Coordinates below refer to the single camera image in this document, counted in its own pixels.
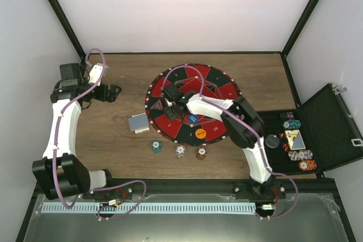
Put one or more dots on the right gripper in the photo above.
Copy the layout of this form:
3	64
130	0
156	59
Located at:
170	114

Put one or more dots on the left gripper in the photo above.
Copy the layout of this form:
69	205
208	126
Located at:
112	96

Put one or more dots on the triangular all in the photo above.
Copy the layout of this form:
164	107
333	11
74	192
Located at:
157	106

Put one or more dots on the blue small blind button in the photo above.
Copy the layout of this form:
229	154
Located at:
193	119

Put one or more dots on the green poker chip stack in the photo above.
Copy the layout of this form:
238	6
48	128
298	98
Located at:
156	146

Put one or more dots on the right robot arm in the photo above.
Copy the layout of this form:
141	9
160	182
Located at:
243	124

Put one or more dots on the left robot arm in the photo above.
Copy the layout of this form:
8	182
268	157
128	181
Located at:
59	170

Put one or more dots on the round red black poker mat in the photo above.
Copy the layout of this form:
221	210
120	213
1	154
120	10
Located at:
198	122

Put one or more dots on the orange big blind button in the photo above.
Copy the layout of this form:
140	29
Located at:
200	133

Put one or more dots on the blue backed card deck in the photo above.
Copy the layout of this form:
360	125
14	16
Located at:
138	121

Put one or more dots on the purple white poker chip stack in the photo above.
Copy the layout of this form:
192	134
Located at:
180	151

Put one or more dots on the brown poker chip stack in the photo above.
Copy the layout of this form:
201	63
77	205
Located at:
201	153

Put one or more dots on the black round dealer button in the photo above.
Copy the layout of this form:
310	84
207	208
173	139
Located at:
272	141

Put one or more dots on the dark chips in case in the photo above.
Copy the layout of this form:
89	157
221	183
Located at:
287	116

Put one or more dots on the green chip row in case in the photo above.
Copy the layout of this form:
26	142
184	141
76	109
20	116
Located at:
292	124

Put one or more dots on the red dice in case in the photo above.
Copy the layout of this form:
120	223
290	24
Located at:
284	142

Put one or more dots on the card deck in case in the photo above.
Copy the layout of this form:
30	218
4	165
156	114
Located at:
294	140

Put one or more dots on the purple orange chip row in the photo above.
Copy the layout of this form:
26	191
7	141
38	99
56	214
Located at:
300	155

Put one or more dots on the orange chip row in case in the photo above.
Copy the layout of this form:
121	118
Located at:
307	165

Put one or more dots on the black poker case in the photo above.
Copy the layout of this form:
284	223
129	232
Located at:
328	129

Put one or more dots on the light blue slotted cable duct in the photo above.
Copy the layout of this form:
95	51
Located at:
153	208

